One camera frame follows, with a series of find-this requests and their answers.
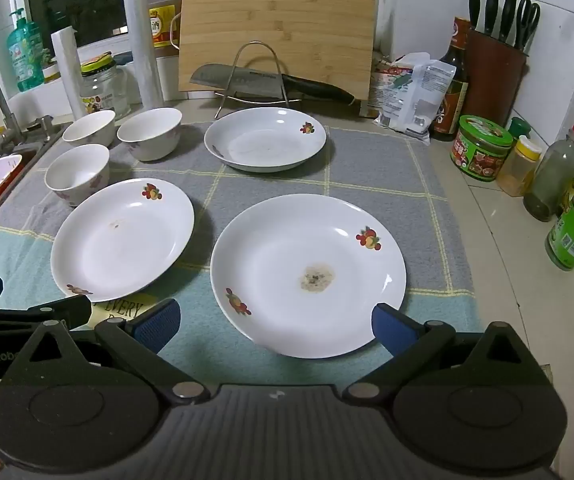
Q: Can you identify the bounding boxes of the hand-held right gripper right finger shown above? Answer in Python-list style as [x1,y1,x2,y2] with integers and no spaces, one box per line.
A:
[343,302,562,406]

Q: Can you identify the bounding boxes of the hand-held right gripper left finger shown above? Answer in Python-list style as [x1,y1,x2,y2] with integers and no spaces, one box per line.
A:
[4,298,211,406]

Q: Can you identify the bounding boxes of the white bowls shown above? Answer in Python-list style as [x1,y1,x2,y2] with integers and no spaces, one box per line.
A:
[50,178,195,303]

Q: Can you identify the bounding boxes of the white floral plate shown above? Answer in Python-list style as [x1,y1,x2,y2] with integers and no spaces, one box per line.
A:
[203,107,327,173]
[210,194,408,359]

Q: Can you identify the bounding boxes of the white floral bowl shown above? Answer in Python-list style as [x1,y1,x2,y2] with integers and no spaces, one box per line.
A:
[62,109,117,150]
[44,143,111,207]
[116,107,183,162]

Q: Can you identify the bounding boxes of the grey checked cloth mat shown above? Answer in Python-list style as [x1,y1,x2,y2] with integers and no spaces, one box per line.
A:
[0,120,488,376]

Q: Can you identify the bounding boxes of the stainless steel sink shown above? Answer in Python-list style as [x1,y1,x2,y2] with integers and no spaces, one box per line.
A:
[0,120,68,251]

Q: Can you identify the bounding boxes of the green lidded sauce jar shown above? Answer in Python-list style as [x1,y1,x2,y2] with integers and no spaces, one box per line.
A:
[450,115,514,182]

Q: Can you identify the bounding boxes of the yellow capped spice bottle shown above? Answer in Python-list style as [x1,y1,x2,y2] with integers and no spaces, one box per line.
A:
[496,135,544,197]

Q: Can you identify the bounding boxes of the glass jar with green lid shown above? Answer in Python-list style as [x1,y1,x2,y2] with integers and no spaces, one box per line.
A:
[79,55,129,120]

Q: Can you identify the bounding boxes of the red capped glass bottle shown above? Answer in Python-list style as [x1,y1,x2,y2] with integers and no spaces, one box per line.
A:
[523,123,574,222]

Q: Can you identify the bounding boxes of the small potted plant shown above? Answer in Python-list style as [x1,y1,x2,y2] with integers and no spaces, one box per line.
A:
[42,47,60,83]

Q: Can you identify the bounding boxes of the short plastic wrap roll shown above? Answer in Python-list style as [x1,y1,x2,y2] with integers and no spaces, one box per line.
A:
[50,27,88,121]

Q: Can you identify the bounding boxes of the white plastic packet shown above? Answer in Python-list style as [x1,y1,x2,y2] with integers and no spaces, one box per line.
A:
[374,59,458,138]

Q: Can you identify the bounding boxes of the dark soy sauce bottle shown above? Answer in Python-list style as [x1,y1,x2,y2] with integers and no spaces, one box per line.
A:
[432,16,470,142]

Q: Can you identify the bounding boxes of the green detergent bottle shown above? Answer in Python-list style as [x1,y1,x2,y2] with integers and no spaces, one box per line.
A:
[8,8,45,92]

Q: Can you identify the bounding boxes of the green capped small bottle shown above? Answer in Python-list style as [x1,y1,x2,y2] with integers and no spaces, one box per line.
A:
[509,116,532,141]

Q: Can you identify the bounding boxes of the red and white packet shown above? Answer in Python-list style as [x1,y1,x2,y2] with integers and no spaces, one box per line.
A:
[369,54,418,111]

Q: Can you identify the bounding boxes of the brown knife block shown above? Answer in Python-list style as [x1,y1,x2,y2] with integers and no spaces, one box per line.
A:
[459,27,528,128]

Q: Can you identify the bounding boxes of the tall plastic wrap roll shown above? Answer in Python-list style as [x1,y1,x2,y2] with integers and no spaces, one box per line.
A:
[121,0,164,108]

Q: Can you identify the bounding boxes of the dark window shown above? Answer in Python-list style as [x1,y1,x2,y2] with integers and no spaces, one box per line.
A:
[22,0,143,48]

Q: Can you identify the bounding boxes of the cooking oil bottle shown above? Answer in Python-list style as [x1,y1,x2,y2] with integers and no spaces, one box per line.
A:
[144,0,184,58]

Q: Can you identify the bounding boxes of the black kitchen scissors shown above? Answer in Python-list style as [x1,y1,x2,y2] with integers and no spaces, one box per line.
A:
[513,0,542,53]

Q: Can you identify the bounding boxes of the bamboo cutting board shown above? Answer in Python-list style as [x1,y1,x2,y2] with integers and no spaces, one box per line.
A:
[177,0,378,106]

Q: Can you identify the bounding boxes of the black handled kitchen knife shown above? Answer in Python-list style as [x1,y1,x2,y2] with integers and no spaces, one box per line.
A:
[189,63,355,106]

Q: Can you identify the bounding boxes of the metal wire rack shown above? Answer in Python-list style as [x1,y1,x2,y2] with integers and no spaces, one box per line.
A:
[213,41,302,121]

